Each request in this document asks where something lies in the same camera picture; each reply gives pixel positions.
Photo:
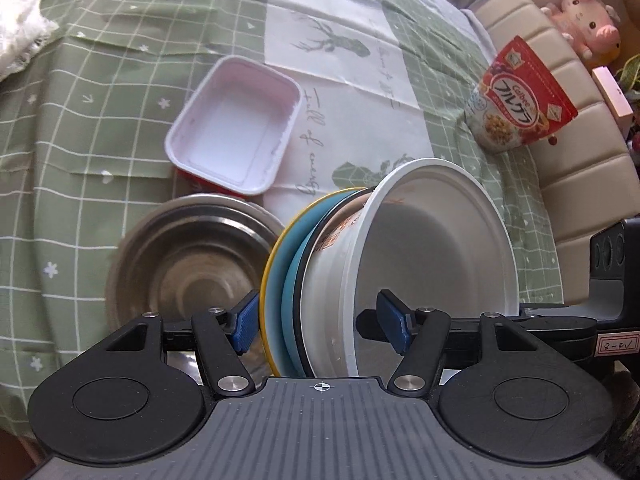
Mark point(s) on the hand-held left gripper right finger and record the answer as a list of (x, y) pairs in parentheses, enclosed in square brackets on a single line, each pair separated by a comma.
[(395, 325)]

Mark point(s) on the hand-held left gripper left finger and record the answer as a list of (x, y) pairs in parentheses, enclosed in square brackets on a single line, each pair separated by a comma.
[(245, 325)]

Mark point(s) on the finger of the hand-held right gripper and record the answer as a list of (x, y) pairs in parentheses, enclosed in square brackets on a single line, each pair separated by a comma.
[(560, 327)]

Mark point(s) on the yellow rimmed white plate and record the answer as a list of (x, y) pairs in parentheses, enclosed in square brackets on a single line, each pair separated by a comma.
[(267, 300)]

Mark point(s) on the blue ceramic bowl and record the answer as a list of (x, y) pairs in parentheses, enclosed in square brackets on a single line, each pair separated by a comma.
[(291, 305)]

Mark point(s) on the stainless steel bowl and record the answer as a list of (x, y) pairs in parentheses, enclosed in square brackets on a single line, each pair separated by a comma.
[(185, 260)]

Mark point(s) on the white paper noodle bowl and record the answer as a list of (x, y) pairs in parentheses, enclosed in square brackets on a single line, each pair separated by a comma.
[(440, 240)]

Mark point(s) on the beige padded bench cushion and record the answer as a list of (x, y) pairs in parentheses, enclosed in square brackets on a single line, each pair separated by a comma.
[(575, 170)]

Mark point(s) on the pink rectangular box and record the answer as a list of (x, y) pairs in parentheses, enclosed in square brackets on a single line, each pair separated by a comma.
[(612, 95)]

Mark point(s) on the white rectangular plastic tray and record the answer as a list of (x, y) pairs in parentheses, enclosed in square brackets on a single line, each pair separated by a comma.
[(235, 125)]

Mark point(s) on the green leafy plant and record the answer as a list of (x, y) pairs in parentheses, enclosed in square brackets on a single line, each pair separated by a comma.
[(631, 72)]

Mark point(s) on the red cereal bag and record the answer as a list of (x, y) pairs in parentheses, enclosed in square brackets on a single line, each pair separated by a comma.
[(520, 95)]

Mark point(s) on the green checked tablecloth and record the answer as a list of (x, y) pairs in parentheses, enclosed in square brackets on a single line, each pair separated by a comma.
[(100, 135)]

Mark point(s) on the pink plush toy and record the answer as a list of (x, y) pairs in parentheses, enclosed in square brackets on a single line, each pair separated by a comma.
[(585, 15)]

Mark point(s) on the white lace cloth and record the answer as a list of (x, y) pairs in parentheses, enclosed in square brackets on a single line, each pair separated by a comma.
[(20, 35)]

